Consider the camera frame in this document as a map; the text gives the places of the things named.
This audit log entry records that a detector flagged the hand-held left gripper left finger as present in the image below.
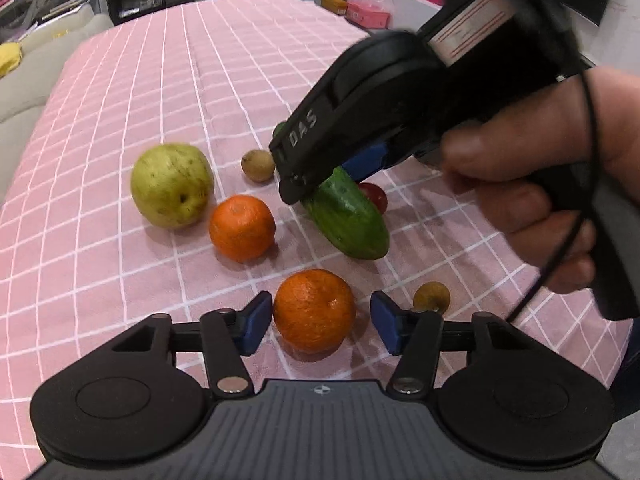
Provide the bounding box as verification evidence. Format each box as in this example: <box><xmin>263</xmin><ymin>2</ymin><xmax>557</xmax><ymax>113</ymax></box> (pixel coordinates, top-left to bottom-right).
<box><xmin>107</xmin><ymin>291</ymin><xmax>274</xmax><ymax>395</ymax></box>

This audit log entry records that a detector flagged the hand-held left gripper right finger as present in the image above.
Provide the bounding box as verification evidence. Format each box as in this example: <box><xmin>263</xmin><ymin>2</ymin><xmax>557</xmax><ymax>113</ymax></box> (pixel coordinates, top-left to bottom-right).
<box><xmin>370</xmin><ymin>291</ymin><xmax>533</xmax><ymax>395</ymax></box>

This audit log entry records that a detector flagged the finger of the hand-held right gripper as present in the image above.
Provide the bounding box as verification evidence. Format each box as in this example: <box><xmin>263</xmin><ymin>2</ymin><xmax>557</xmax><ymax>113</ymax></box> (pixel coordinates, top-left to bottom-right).
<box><xmin>342</xmin><ymin>143</ymin><xmax>402</xmax><ymax>183</ymax></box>
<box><xmin>269</xmin><ymin>85</ymin><xmax>352</xmax><ymax>206</ymax></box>

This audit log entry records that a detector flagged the small red tomato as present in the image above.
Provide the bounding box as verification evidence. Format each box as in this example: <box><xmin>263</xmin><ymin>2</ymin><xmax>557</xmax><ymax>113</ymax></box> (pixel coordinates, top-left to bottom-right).
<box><xmin>357</xmin><ymin>182</ymin><xmax>388</xmax><ymax>215</ymax></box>

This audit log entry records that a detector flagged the small brown round fruit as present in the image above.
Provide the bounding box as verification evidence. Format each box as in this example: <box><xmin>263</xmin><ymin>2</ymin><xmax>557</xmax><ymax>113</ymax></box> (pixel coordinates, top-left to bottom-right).
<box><xmin>241</xmin><ymin>150</ymin><xmax>277</xmax><ymax>183</ymax></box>
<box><xmin>413</xmin><ymin>281</ymin><xmax>451</xmax><ymax>313</ymax></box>

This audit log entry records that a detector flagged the orange mandarin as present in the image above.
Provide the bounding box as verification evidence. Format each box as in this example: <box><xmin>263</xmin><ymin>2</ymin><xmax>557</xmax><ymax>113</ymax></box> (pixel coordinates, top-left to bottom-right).
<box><xmin>272</xmin><ymin>268</ymin><xmax>357</xmax><ymax>355</ymax></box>
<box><xmin>208</xmin><ymin>195</ymin><xmax>277</xmax><ymax>263</ymax></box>

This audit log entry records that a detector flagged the green cucumber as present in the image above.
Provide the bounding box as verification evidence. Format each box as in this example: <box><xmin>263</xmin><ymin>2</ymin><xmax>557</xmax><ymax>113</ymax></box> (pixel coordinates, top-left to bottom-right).
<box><xmin>272</xmin><ymin>122</ymin><xmax>390</xmax><ymax>261</ymax></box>

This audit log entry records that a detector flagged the yellow-green pear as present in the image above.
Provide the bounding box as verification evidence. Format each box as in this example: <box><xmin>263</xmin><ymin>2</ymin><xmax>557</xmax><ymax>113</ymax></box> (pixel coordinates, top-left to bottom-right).
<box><xmin>131</xmin><ymin>143</ymin><xmax>215</xmax><ymax>229</ymax></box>

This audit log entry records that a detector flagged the person's right hand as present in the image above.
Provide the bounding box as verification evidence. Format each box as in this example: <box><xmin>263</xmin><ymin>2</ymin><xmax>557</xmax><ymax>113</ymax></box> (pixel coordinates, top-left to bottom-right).
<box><xmin>442</xmin><ymin>66</ymin><xmax>640</xmax><ymax>295</ymax></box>

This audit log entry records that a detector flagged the pink storage box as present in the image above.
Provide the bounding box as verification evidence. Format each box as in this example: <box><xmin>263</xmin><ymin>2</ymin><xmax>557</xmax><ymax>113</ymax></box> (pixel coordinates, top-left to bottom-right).
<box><xmin>346</xmin><ymin>0</ymin><xmax>391</xmax><ymax>31</ymax></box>

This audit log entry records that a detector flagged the pink checked tablecloth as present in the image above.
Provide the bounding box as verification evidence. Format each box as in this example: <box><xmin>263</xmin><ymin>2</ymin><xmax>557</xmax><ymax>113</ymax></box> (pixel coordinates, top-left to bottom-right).
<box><xmin>0</xmin><ymin>0</ymin><xmax>633</xmax><ymax>461</ymax></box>

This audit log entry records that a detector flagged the beige sofa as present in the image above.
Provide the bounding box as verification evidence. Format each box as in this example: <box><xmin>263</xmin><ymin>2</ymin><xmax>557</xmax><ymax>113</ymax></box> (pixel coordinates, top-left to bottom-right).
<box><xmin>0</xmin><ymin>12</ymin><xmax>116</xmax><ymax>201</ymax></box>

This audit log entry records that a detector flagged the yellow pillow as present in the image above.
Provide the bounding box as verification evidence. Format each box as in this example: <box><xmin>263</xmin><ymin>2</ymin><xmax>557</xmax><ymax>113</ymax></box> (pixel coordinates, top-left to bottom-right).
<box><xmin>0</xmin><ymin>42</ymin><xmax>23</xmax><ymax>78</ymax></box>

